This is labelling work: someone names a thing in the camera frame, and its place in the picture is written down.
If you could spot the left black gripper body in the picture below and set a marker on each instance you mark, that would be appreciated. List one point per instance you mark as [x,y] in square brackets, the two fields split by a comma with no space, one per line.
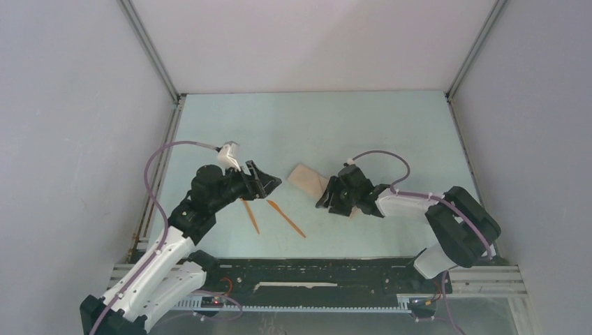
[234,186]

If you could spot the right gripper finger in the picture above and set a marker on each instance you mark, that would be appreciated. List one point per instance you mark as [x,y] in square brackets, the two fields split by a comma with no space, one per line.
[340,208]
[330,195]

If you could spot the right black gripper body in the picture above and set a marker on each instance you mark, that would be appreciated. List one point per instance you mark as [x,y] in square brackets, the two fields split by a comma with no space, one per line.
[343,195]

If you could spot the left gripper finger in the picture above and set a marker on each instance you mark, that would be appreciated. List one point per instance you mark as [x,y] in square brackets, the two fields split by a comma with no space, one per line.
[271,183]
[254,186]

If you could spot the orange plastic fork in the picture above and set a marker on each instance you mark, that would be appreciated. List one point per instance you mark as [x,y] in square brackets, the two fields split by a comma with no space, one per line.
[251,215]

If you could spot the orange plastic knife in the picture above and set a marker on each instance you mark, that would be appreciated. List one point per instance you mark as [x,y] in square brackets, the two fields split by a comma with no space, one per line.
[286,218]

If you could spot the beige cloth napkin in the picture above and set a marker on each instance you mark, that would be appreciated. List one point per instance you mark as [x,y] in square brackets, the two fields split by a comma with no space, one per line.
[310,182]

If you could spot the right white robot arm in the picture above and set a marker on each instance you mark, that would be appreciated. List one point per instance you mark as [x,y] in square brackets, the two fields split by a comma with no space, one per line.
[464,230]

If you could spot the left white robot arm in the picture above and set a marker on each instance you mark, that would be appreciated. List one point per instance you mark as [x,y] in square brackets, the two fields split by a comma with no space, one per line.
[172,267]

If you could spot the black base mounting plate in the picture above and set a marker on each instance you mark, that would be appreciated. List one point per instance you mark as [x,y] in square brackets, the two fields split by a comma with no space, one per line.
[322,283]

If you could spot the aluminium frame rail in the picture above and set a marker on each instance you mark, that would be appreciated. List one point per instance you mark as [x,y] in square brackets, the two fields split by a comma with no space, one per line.
[488,281]

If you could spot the left corner aluminium post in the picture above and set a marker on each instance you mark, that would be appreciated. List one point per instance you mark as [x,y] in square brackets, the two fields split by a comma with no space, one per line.
[137,26]

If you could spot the corner aluminium post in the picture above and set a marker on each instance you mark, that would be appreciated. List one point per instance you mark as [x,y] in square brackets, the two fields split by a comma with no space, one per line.
[137,26]
[475,49]

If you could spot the right corner aluminium post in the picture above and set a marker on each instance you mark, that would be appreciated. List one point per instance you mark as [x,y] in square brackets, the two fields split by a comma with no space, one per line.
[475,49]

